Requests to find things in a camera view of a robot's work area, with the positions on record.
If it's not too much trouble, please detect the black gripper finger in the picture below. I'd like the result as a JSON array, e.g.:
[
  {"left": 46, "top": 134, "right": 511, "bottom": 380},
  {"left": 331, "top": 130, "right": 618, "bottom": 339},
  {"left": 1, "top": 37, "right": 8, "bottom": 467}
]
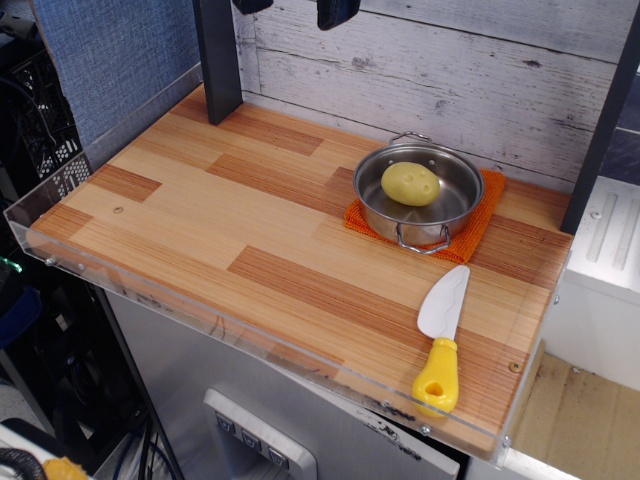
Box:
[
  {"left": 316, "top": 0, "right": 361, "bottom": 30},
  {"left": 233, "top": 0, "right": 273, "bottom": 14}
]

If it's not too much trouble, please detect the yellow toy potato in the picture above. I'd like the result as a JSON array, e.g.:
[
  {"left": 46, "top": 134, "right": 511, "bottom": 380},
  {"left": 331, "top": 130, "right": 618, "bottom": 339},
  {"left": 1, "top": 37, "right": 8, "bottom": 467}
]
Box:
[{"left": 381, "top": 162, "right": 440, "bottom": 207}]

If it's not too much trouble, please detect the black plastic crate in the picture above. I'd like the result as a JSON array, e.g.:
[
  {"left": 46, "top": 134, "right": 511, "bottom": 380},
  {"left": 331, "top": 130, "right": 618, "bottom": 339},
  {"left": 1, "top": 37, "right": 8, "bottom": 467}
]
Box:
[{"left": 4, "top": 51, "right": 81, "bottom": 178}]

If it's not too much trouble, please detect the orange knitted cloth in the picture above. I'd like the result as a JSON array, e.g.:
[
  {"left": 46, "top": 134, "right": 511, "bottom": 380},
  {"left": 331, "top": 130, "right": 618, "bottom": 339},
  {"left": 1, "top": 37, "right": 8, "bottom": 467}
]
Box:
[{"left": 344, "top": 169, "right": 506, "bottom": 264}]

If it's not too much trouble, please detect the clear acrylic table guard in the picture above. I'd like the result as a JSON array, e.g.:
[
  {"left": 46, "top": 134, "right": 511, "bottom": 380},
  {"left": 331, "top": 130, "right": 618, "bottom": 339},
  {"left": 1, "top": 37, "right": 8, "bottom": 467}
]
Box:
[{"left": 7, "top": 89, "right": 570, "bottom": 460}]

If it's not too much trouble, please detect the silver toy fridge cabinet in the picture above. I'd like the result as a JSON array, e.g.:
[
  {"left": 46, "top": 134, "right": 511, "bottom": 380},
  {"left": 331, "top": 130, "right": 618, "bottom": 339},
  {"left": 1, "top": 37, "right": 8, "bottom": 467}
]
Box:
[{"left": 106, "top": 293, "right": 469, "bottom": 479}]

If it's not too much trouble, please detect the white toy sink unit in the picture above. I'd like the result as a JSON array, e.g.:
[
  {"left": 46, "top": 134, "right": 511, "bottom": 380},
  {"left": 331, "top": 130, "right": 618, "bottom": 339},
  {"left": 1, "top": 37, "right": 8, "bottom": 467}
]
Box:
[{"left": 541, "top": 177, "right": 639, "bottom": 390}]

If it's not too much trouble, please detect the grey dispenser button panel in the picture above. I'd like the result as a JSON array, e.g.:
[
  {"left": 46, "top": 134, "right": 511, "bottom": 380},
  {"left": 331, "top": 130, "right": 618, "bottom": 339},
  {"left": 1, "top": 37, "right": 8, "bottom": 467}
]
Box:
[{"left": 203, "top": 388, "right": 318, "bottom": 479}]

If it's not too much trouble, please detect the yellow object bottom left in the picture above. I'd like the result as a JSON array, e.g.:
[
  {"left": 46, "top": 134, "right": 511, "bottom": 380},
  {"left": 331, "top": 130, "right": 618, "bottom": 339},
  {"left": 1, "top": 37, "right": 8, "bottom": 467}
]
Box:
[{"left": 42, "top": 457, "right": 89, "bottom": 480}]

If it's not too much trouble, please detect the dark grey left post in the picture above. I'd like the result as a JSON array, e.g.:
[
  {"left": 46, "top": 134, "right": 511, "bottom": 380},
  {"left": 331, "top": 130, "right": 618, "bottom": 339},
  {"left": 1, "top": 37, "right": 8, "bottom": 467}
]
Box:
[{"left": 192, "top": 0, "right": 243, "bottom": 125}]

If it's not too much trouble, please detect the dark grey post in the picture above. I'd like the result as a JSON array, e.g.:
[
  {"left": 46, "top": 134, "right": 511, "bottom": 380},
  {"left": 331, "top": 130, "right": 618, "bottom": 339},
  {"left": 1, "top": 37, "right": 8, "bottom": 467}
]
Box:
[
  {"left": 192, "top": 0, "right": 243, "bottom": 125},
  {"left": 560, "top": 8, "right": 639, "bottom": 235}
]

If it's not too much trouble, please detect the steel pan with handles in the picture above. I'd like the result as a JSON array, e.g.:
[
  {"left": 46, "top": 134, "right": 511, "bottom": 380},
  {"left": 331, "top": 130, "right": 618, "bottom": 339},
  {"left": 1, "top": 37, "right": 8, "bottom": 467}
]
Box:
[{"left": 353, "top": 131, "right": 485, "bottom": 255}]

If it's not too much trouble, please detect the dark grey right post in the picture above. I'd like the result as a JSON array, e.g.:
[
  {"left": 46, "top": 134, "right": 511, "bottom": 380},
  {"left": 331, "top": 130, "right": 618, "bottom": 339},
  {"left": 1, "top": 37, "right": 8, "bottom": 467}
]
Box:
[{"left": 560, "top": 8, "right": 639, "bottom": 235}]

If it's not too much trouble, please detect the toy knife yellow handle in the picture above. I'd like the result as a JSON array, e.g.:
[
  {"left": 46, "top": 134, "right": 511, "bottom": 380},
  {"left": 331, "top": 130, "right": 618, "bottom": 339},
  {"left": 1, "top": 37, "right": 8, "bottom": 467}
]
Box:
[{"left": 412, "top": 265, "right": 470, "bottom": 418}]

